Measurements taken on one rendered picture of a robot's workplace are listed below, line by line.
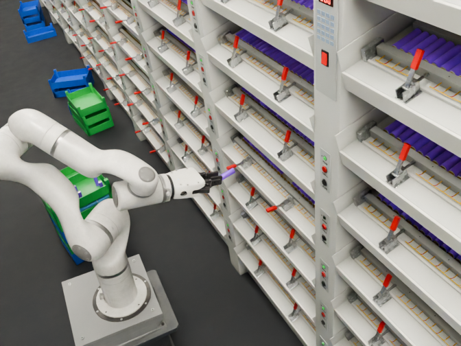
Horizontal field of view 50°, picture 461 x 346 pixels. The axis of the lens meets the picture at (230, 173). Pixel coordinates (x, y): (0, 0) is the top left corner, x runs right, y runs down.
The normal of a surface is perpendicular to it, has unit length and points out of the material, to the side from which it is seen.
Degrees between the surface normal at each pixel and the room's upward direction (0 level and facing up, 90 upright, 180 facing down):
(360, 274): 16
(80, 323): 3
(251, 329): 0
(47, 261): 0
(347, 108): 90
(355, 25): 90
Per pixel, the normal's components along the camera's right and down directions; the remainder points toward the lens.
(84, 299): -0.06, -0.77
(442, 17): -0.81, 0.57
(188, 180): 0.14, -0.81
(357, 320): -0.34, -0.65
